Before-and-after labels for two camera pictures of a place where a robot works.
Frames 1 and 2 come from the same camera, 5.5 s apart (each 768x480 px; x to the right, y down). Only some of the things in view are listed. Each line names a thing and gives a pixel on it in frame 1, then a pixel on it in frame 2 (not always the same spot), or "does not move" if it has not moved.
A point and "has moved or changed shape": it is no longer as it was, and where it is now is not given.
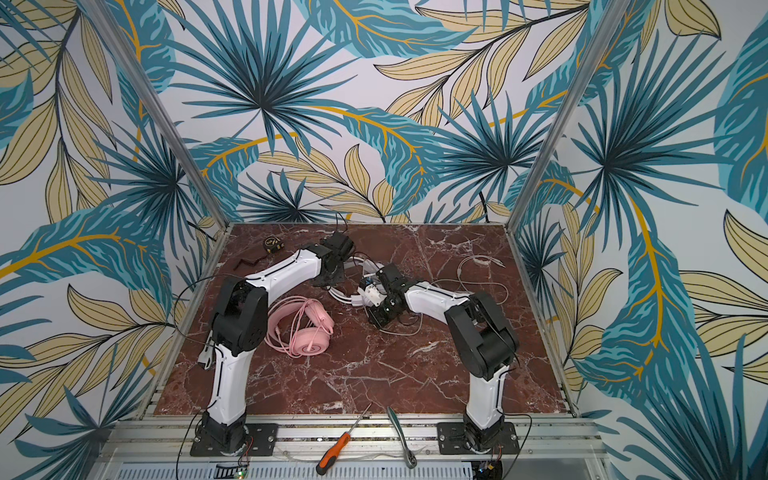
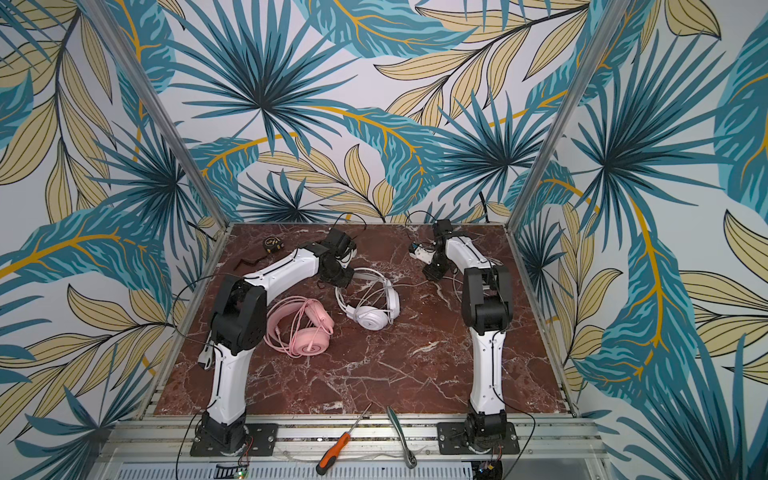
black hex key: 253,264 does not move
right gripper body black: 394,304 to 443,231
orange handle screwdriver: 328,460 does not move
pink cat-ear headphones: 298,327 does not move
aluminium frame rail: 169,439 does not move
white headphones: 357,300 has moved or changed shape
